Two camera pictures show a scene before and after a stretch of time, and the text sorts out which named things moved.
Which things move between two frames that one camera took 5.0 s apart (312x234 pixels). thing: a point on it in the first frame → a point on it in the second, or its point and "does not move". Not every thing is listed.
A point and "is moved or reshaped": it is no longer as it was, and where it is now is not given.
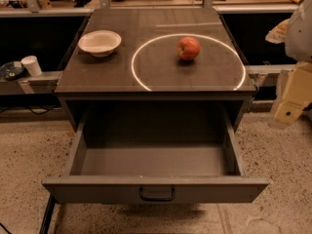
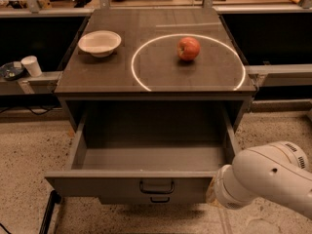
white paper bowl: (99, 43) does not move
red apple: (188, 48) does not move
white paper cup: (32, 64) does not move
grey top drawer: (156, 152) is moved or reshaped
